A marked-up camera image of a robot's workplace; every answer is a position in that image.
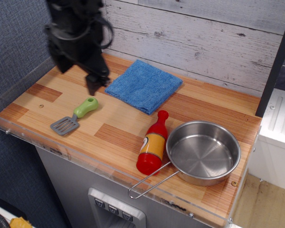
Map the grey cabinet with button panel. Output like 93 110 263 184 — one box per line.
34 145 214 228

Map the dark upright post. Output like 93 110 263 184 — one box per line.
95 43 102 59
255 32 285 117

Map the green handled grey spatula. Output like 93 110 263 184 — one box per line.
50 97 98 135

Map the dark left upright post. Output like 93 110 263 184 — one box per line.
95 43 102 59

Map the clear acrylic table guard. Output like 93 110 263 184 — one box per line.
0 60 261 228

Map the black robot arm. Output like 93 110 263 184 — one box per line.
45 0 114 95

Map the red toy sauce bottle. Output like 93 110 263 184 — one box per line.
136 110 169 175

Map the dark right upright post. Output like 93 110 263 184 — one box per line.
255 32 285 117

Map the blue folded cloth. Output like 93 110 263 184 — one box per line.
105 60 183 115

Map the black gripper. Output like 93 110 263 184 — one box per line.
45 15 113 96

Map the stainless steel pan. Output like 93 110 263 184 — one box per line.
128 120 242 200

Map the white ribbed side shelf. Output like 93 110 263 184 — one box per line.
248 89 285 189

